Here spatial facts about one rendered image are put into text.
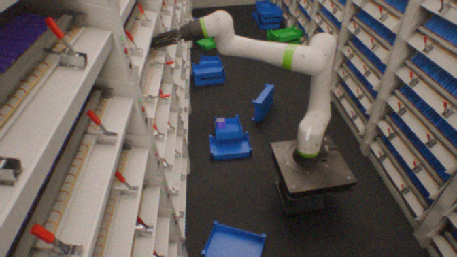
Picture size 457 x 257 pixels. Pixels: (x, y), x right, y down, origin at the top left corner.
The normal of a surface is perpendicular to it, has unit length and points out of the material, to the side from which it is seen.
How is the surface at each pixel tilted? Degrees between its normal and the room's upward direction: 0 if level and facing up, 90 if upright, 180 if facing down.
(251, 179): 0
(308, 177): 2
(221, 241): 0
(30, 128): 18
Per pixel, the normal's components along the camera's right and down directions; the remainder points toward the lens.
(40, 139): 0.27, -0.76
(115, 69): 0.10, 0.64
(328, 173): -0.03, -0.75
